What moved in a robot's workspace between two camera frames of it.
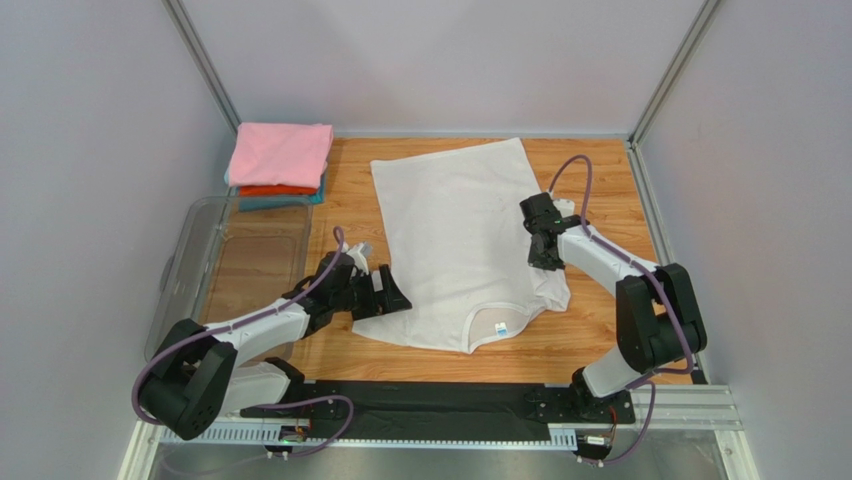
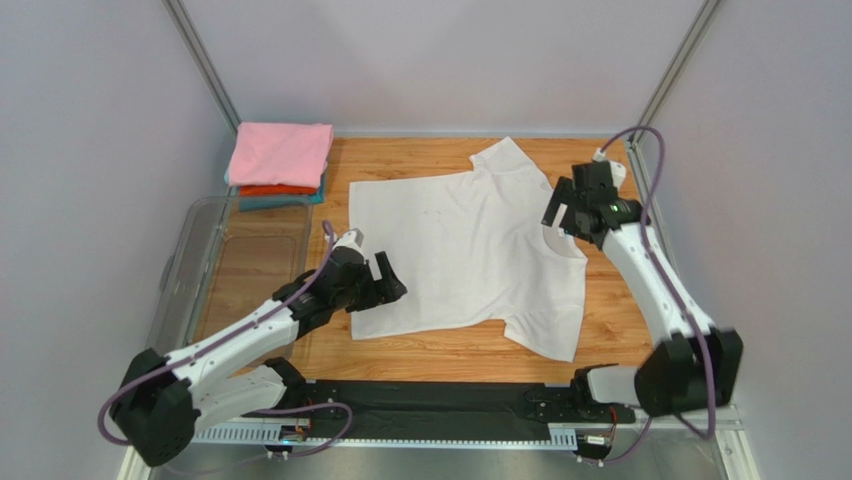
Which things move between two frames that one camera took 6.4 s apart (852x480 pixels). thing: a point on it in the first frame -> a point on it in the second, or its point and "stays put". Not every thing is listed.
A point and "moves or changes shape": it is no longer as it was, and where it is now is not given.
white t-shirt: x=453 y=228 moves or changes shape
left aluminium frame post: x=203 y=60 stays put
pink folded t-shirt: x=275 y=154 stays put
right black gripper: x=541 y=246 -> x=570 y=209
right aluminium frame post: x=706 y=12 stays put
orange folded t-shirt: x=274 y=190 stays put
